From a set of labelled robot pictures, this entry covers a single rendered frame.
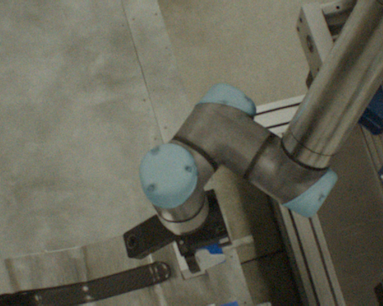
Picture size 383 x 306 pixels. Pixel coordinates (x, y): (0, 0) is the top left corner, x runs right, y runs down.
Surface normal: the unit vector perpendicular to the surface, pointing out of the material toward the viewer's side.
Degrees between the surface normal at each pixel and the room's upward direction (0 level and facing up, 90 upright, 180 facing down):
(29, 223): 0
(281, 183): 51
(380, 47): 56
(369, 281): 0
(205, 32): 0
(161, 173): 11
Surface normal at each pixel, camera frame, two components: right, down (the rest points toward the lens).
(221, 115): 0.07, -0.32
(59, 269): 0.45, -0.41
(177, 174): -0.16, -0.41
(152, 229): -0.65, -0.21
